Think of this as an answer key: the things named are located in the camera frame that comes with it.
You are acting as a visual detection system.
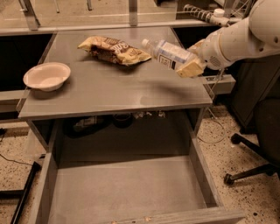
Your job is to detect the white power strip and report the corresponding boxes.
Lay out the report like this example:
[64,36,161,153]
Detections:
[183,4,233,27]

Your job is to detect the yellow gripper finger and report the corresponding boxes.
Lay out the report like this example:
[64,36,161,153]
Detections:
[188,39,204,53]
[176,58,207,78]

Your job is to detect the black metal floor frame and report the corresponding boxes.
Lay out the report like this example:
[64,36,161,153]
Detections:
[0,154,46,224]

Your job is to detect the white cable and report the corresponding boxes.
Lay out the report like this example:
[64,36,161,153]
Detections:
[197,68,228,145]

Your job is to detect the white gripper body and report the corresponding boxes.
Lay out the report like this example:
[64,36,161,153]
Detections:
[198,31,232,70]

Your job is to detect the grey counter cabinet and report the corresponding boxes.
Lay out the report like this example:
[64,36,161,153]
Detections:
[17,26,214,160]

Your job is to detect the dark items inside cabinet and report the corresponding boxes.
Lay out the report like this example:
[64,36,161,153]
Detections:
[63,113,135,139]

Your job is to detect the blue labelled plastic bottle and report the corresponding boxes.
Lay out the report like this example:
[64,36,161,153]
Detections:
[142,38,194,70]

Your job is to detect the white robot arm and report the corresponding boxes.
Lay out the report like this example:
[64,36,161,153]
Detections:
[176,0,280,78]

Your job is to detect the yellow brown chip bag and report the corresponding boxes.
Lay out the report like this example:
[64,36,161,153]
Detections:
[78,36,151,67]

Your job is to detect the white paper bowl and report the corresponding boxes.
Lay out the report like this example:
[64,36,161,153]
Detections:
[23,62,71,92]

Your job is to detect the open grey top drawer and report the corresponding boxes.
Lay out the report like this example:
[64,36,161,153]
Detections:
[27,129,246,224]

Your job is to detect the black office chair base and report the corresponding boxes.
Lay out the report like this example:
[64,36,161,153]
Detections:
[223,99,280,186]

